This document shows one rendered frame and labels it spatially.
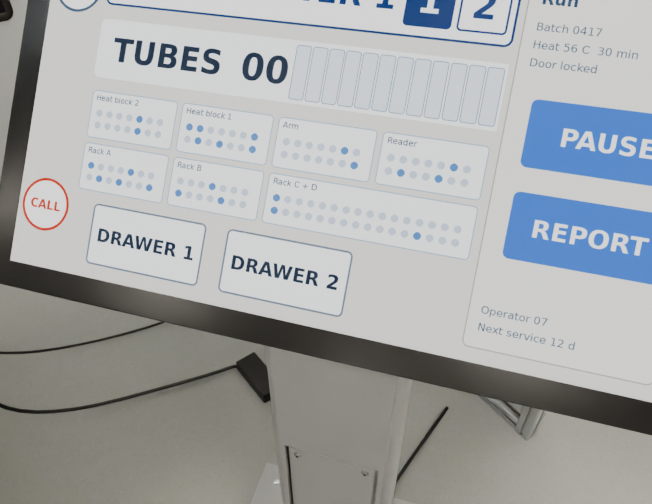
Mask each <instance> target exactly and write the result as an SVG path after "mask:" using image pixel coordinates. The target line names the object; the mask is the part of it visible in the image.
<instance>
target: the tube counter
mask: <svg viewBox="0 0 652 504"><path fill-rule="evenodd" d="M508 69H509V64H502V63H493V62H484V61H476V60H467V59H458V58H449V57H440V56H432V55H423V54H414V53H405V52H397V51H388V50H379V49H370V48H361V47H353V46H344V45H335V44H326V43H318V42H309V41H300V40H291V39H282V38H274V37H265V36H256V35H247V34H244V37H243V43H242V49H241V55H240V61H239V66H238V72H237V78H236V84H235V90H234V95H235V96H242V97H249V98H256V99H264V100H271V101H278V102H285V103H293V104H300V105H307V106H314V107H321V108H329V109H336V110H343V111H350V112H358V113H365V114H372V115H379V116H387V117H394V118H401V119H408V120H416V121H423V122H430V123H437V124H445V125H452V126H459V127H466V128H473V129H481V130H488V131H495V132H496V131H497V125H498V120H499V115H500V110H501V105H502V100H503V94H504V89H505V84H506V79H507V74H508Z"/></svg>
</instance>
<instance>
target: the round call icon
mask: <svg viewBox="0 0 652 504"><path fill-rule="evenodd" d="M73 187H74V181H73V180H67V179H62V178H56V177H51V176H45V175H40V174H34V173H29V172H26V173H25V180H24V186H23V193H22V199H21V206H20V212H19V219H18V225H17V227H19V228H24V229H29V230H33V231H38V232H43V233H48V234H53V235H58V236H62V237H66V231H67V225H68V219H69V212H70V206H71V200H72V193H73Z"/></svg>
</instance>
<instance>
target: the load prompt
mask: <svg viewBox="0 0 652 504"><path fill-rule="evenodd" d="M521 2H522V0H105V5H111V6H121V7H130V8H139V9H148V10H158V11H167V12H176V13H185V14H195V15H204V16H213V17H222V18H231V19H241V20H250V21H259V22H268V23H278V24H287V25H296V26H305V27H314V28H324V29H333V30H342V31H351V32H361V33H370V34H379V35H388V36H398V37H407V38H416V39H425V40H434V41H444V42H453V43H462V44H471V45H481V46H490V47H499V48H508V49H512V48H513V43H514V38H515V33H516V28H517V22H518V17H519V12H520V7H521Z"/></svg>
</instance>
